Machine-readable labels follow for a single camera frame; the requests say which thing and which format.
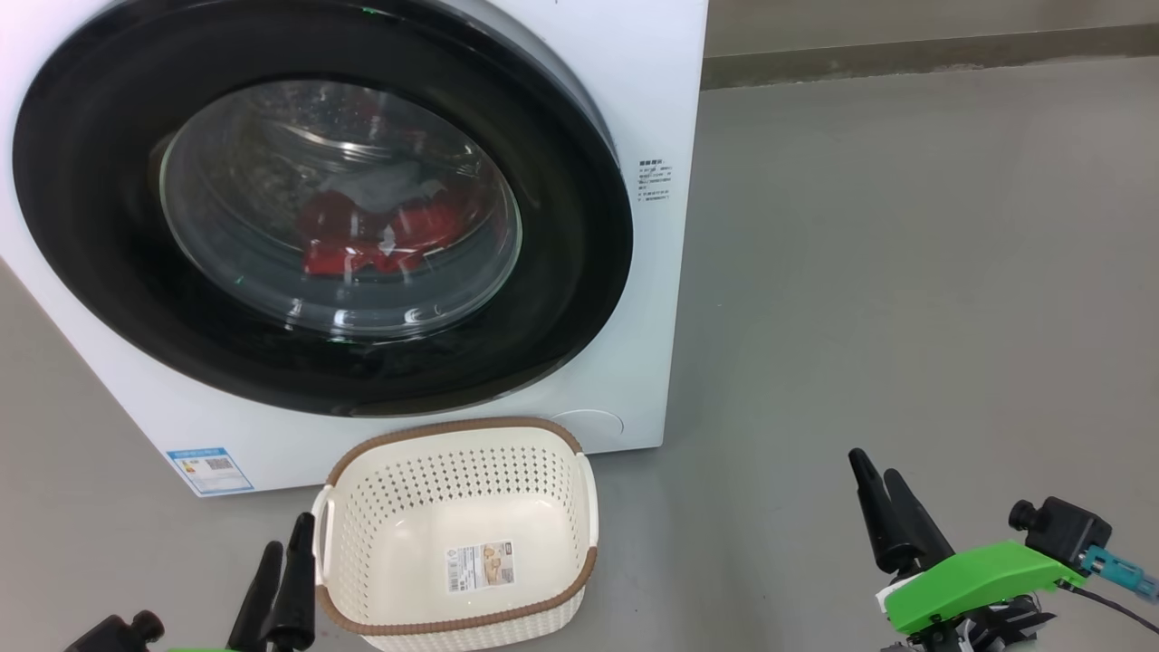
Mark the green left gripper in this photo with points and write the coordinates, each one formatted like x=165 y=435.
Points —
x=199 y=649

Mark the perforated steel washer drum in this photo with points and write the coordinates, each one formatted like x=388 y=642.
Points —
x=253 y=172

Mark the white printed product label sticker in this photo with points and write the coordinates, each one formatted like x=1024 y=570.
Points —
x=480 y=568

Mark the round black glass washer door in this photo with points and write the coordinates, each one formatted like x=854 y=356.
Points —
x=90 y=235

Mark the red and white garment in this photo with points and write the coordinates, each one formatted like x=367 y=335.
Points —
x=340 y=240

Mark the blue energy label sticker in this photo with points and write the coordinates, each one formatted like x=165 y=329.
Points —
x=210 y=471

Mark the cream basket with brown rim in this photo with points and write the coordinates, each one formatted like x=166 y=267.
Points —
x=435 y=543

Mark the white front-load washing machine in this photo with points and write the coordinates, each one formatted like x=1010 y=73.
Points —
x=634 y=344

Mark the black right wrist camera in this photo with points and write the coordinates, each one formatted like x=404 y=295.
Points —
x=1068 y=530

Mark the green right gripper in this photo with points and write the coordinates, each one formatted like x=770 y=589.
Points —
x=969 y=580

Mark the round white filter cover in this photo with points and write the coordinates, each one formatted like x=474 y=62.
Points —
x=593 y=430

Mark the small printed text sticker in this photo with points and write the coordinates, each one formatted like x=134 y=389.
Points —
x=654 y=181

